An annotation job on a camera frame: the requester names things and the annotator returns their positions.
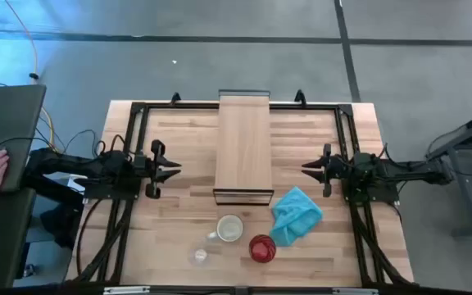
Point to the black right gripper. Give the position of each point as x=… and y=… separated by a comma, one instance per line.
x=328, y=172

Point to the red faceted plastic cup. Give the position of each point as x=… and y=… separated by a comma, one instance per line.
x=262, y=248

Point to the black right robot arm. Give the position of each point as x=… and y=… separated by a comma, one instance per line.
x=400, y=170

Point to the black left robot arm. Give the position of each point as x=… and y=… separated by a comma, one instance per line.
x=80, y=166

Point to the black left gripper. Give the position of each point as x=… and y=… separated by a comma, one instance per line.
x=154, y=176

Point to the blue microfibre cloth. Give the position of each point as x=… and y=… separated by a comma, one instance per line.
x=295, y=215

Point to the small clear plastic cup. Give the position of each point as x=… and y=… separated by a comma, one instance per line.
x=200, y=255

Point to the black metal table frame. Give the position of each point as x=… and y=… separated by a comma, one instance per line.
x=131, y=123

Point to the black table clamp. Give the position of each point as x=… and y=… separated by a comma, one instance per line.
x=175, y=97
x=300, y=96

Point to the dark grey desk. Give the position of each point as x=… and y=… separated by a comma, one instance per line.
x=6, y=119

